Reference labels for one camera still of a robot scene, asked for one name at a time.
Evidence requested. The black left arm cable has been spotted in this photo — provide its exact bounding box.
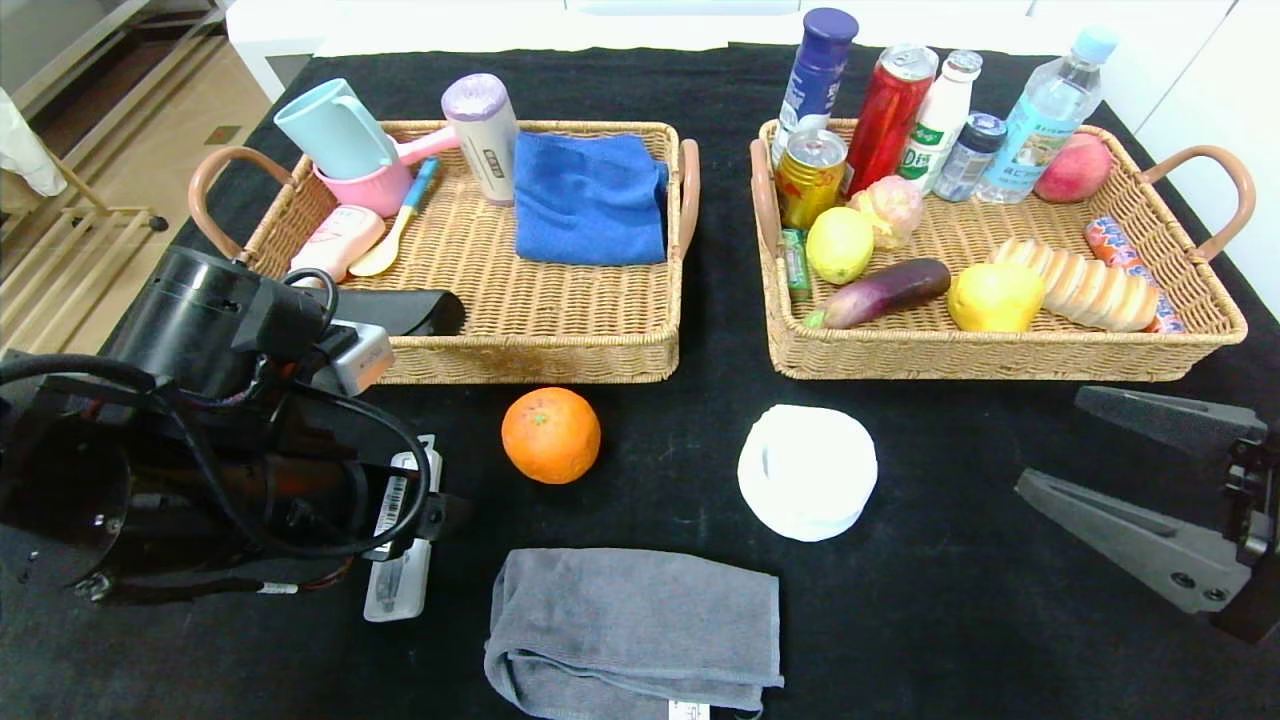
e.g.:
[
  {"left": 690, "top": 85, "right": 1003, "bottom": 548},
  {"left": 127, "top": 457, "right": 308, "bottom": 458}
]
[{"left": 0, "top": 268, "right": 433, "bottom": 561}]

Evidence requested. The grey metal frame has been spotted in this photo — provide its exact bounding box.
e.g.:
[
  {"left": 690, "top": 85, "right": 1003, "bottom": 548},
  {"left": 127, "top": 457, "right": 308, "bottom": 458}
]
[{"left": 0, "top": 0, "right": 231, "bottom": 126}]

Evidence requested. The clear water bottle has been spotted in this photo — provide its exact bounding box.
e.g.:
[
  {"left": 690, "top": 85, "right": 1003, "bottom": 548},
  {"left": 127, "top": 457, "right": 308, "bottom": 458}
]
[{"left": 975, "top": 24, "right": 1118, "bottom": 207}]

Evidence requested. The clear plastic compass case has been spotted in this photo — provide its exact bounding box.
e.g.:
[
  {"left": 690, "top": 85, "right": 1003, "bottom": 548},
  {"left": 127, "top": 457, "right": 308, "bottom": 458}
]
[{"left": 364, "top": 435, "right": 443, "bottom": 623}]

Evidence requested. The light blue plastic mug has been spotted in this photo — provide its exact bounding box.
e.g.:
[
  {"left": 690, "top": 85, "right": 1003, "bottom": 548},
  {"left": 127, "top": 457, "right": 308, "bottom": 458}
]
[{"left": 274, "top": 79, "right": 399, "bottom": 181}]

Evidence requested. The white hanging cloth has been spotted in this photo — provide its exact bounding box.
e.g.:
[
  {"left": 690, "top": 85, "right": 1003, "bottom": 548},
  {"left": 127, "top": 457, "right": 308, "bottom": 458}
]
[{"left": 0, "top": 85, "right": 71, "bottom": 198}]

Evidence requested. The beige metal rolling rack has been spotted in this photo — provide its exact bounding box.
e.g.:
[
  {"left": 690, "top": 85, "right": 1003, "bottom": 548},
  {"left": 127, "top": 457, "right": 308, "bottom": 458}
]
[{"left": 0, "top": 150, "right": 171, "bottom": 353}]

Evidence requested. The white bottle lavender cap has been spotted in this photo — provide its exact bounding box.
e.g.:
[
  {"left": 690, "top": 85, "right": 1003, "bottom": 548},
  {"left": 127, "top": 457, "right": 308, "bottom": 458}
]
[{"left": 441, "top": 73, "right": 521, "bottom": 207}]

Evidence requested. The yellow lemon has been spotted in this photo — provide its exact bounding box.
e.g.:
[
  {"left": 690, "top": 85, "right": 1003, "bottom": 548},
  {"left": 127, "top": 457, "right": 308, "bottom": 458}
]
[{"left": 806, "top": 207, "right": 875, "bottom": 287}]

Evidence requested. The pink plastic cup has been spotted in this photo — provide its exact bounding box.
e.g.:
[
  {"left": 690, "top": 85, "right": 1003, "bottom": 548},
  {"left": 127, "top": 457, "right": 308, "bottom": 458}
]
[{"left": 313, "top": 128, "right": 461, "bottom": 218}]

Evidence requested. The pale pink garlic bulb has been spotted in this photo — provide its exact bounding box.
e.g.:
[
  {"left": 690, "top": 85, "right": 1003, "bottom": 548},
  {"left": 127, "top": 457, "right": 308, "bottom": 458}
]
[{"left": 848, "top": 176, "right": 925, "bottom": 252}]

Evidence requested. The white paper roll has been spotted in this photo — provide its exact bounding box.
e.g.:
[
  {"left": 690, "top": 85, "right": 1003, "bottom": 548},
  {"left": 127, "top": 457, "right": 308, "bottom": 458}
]
[{"left": 737, "top": 404, "right": 879, "bottom": 543}]

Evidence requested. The tall red drink can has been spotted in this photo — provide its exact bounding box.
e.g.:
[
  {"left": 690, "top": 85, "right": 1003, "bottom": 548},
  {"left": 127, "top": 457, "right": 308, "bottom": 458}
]
[{"left": 843, "top": 44, "right": 939, "bottom": 199}]

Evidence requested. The blue folded towel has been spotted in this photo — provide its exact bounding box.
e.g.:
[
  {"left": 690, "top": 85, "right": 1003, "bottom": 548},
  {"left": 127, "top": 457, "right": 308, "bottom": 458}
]
[{"left": 513, "top": 133, "right": 669, "bottom": 267}]

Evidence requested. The green candy pack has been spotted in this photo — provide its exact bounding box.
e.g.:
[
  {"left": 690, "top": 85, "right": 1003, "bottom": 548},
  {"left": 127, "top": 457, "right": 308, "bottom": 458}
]
[{"left": 780, "top": 229, "right": 813, "bottom": 304}]

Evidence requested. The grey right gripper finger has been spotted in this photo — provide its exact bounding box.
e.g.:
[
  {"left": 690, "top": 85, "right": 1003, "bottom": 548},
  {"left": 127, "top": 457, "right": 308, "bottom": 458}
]
[
  {"left": 1014, "top": 466, "right": 1254, "bottom": 616},
  {"left": 1073, "top": 385, "right": 1269, "bottom": 463}
]

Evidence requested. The black table cloth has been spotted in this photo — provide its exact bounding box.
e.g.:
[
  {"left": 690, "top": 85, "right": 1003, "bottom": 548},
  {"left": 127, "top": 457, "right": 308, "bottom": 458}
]
[{"left": 0, "top": 45, "right": 1280, "bottom": 720}]

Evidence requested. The purple eggplant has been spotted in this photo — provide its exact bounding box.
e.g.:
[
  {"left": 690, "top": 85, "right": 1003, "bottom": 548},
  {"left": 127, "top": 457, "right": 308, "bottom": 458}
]
[{"left": 803, "top": 258, "right": 953, "bottom": 329}]

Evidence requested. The orange fruit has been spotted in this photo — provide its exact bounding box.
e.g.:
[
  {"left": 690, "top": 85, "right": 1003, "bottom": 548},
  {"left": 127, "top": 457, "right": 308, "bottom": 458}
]
[{"left": 501, "top": 387, "right": 602, "bottom": 486}]

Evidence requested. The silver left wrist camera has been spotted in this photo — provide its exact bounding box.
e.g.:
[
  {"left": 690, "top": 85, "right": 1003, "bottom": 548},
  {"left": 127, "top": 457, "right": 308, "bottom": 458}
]
[{"left": 318, "top": 320, "right": 397, "bottom": 397}]

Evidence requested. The small grey capped jar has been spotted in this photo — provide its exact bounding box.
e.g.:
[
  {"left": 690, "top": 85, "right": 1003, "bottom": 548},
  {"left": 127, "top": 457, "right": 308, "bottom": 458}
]
[{"left": 932, "top": 112, "right": 1006, "bottom": 204}]

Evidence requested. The white bottle green label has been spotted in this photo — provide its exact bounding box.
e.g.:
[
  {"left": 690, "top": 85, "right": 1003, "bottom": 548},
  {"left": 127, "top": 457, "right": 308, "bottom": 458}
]
[{"left": 897, "top": 50, "right": 983, "bottom": 195}]

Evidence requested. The pink peach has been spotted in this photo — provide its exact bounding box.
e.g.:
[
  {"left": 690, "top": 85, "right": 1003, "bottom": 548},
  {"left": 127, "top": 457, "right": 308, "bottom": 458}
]
[{"left": 1033, "top": 133, "right": 1113, "bottom": 205}]

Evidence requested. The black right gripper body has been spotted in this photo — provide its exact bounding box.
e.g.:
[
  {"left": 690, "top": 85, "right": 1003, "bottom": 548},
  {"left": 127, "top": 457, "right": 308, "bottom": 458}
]
[{"left": 1209, "top": 418, "right": 1280, "bottom": 645}]

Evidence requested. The pink lotion bottle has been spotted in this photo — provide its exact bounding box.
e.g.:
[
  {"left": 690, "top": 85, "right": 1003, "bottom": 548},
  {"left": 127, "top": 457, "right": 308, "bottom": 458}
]
[{"left": 288, "top": 205, "right": 387, "bottom": 286}]

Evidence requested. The long ridged bread loaf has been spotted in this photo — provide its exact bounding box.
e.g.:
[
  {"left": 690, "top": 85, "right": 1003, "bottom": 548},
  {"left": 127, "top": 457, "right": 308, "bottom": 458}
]
[{"left": 990, "top": 238, "right": 1161, "bottom": 333}]

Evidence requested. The gold drink can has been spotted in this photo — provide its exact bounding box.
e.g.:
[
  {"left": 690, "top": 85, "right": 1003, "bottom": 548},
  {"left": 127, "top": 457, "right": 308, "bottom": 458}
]
[{"left": 775, "top": 130, "right": 848, "bottom": 233}]

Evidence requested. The rectangular wicker basket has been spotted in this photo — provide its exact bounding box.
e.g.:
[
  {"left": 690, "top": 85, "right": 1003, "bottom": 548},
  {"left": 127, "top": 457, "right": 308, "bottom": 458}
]
[
  {"left": 189, "top": 120, "right": 701, "bottom": 386},
  {"left": 750, "top": 118, "right": 1256, "bottom": 383}
]

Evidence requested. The dark blue bottle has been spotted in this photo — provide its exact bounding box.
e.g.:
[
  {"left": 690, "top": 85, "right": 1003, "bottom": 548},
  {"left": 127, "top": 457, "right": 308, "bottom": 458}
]
[{"left": 770, "top": 8, "right": 859, "bottom": 169}]

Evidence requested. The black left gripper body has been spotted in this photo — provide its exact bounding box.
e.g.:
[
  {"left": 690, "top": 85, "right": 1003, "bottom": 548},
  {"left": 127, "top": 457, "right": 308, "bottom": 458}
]
[{"left": 266, "top": 459, "right": 425, "bottom": 562}]

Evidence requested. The yellow pear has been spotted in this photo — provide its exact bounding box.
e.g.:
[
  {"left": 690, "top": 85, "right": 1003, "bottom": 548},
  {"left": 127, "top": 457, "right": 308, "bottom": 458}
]
[{"left": 947, "top": 262, "right": 1046, "bottom": 333}]

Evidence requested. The yellow spoon blue handle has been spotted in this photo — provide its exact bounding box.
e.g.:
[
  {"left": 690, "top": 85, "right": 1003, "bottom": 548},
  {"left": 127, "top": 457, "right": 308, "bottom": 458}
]
[{"left": 348, "top": 160, "right": 441, "bottom": 278}]

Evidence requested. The grey towel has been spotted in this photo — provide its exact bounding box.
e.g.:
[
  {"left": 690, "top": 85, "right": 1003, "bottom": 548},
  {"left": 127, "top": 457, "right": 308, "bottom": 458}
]
[{"left": 484, "top": 547, "right": 785, "bottom": 720}]

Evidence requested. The black glasses case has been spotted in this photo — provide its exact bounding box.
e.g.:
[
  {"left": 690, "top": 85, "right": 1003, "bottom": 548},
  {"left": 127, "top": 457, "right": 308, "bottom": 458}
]
[{"left": 335, "top": 288, "right": 467, "bottom": 338}]

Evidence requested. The orange candy roll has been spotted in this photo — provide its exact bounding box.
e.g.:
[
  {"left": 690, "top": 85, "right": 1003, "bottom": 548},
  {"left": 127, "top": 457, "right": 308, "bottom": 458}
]
[{"left": 1083, "top": 217, "right": 1183, "bottom": 334}]

